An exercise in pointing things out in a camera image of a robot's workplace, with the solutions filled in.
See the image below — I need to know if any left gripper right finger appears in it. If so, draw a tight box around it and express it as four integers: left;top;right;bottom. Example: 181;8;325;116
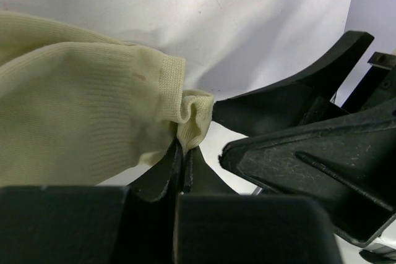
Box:
174;149;342;263

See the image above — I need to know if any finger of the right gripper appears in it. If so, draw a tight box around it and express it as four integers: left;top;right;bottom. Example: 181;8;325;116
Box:
212;31;374;137
220;100;395;244

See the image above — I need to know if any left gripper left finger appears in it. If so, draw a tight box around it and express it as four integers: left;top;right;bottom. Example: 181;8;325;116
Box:
1;141;183;263

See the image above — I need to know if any pale green ankle sock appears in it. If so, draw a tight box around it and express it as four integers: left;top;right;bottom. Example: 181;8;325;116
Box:
1;11;214;186

